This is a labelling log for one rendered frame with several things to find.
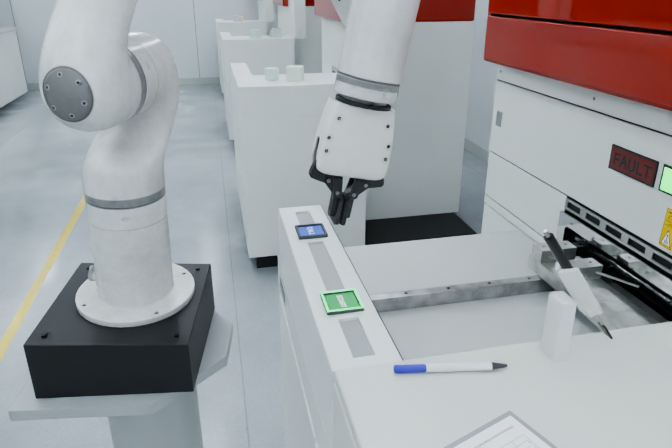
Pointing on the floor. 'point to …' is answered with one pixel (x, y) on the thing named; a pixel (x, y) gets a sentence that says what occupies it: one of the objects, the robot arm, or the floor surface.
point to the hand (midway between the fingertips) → (339, 208)
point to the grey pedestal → (139, 404)
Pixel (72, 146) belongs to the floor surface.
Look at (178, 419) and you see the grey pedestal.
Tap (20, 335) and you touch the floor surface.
